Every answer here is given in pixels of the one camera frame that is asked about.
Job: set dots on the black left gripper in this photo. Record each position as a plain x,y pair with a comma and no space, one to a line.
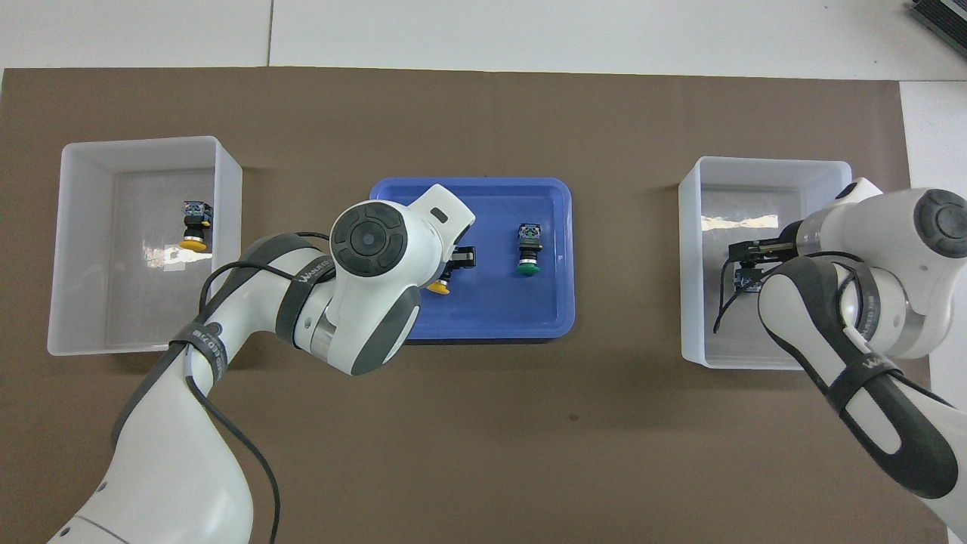
464,258

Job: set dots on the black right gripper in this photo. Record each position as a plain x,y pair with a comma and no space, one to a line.
755,251

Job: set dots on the green push button switch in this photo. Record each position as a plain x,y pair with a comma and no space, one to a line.
748,281
529,245

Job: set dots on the yellow push button switch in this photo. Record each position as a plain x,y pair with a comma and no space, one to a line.
195,225
438,287

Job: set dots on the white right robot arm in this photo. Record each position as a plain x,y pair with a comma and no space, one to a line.
891,227

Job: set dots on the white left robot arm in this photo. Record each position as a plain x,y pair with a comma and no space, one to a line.
370,242

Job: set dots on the translucent white plastic box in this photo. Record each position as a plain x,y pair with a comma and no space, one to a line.
695,264
75,227

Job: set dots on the blue plastic tray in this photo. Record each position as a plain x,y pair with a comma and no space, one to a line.
514,310

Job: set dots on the brown paper table mat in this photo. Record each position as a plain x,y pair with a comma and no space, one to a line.
529,453

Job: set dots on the dark grey ribbed device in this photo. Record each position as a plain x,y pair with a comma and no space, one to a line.
940,19

